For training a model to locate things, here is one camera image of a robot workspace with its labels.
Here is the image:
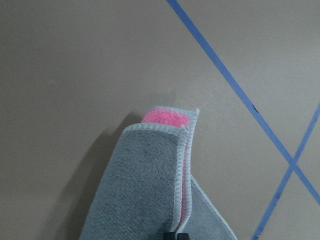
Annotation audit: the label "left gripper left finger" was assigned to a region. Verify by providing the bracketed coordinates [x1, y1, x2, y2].
[162, 232, 175, 240]

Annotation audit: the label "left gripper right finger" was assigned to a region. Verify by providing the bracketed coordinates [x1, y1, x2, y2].
[176, 232, 190, 240]

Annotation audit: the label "pink and grey towel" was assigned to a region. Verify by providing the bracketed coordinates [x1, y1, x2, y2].
[80, 106, 236, 240]

